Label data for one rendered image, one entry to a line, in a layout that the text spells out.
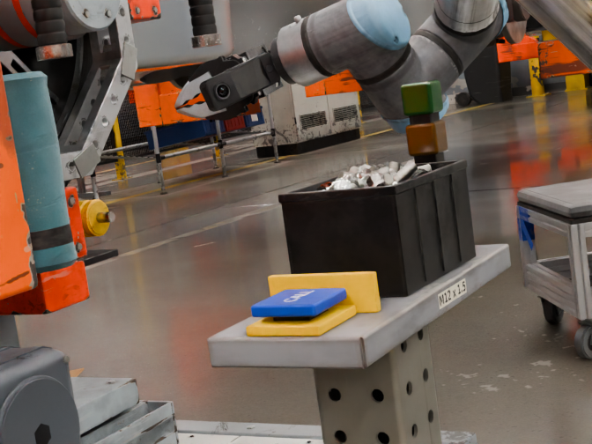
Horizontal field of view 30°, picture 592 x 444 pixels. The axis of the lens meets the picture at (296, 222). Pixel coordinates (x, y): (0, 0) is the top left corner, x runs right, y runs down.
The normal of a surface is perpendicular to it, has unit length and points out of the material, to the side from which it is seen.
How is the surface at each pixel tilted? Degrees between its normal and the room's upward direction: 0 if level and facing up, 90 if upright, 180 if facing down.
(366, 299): 90
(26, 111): 88
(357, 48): 127
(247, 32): 110
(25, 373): 67
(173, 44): 90
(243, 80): 86
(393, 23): 73
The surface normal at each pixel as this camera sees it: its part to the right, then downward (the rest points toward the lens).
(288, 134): -0.51, 0.18
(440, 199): 0.86, -0.05
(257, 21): -0.36, 0.51
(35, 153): 0.49, 0.08
